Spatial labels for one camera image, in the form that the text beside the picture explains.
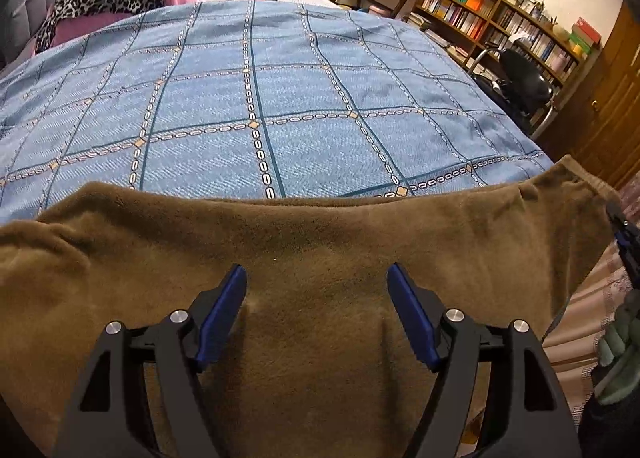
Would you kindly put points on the black office chair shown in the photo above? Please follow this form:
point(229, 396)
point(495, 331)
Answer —
point(509, 76)

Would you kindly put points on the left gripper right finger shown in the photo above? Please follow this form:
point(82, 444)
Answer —
point(525, 412)

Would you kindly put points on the blue patterned bedspread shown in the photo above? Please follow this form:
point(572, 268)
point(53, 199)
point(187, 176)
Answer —
point(252, 100)

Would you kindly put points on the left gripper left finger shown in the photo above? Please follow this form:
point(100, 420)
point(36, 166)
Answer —
point(109, 415)

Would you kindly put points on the wooden wardrobe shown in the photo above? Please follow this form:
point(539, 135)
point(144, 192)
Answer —
point(599, 125)

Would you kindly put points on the brown fleece pants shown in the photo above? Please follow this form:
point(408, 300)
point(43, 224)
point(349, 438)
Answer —
point(318, 364)

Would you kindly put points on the grey tufted headboard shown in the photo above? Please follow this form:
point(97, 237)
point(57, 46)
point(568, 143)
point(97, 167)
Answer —
point(20, 23)

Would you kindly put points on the pink pillow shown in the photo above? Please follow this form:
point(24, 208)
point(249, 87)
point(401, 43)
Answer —
point(125, 10)

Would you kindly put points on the wooden bookshelf with books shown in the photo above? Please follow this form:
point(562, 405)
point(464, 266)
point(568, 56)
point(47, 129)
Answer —
point(470, 26)

